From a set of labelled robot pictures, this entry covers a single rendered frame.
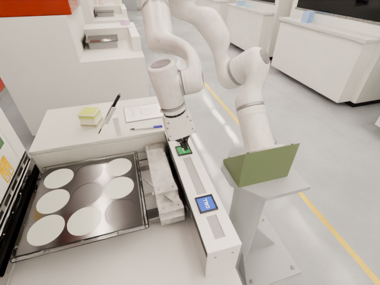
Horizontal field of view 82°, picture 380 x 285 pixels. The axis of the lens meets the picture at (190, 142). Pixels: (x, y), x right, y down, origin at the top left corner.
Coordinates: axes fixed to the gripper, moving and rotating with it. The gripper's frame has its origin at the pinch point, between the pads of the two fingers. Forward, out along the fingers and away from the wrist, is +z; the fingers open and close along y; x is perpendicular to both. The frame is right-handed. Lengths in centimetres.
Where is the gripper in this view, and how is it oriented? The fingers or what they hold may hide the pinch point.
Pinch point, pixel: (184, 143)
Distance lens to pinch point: 83.5
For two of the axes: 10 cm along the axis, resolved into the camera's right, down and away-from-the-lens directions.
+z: 2.0, 7.4, 6.4
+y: 9.4, -3.3, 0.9
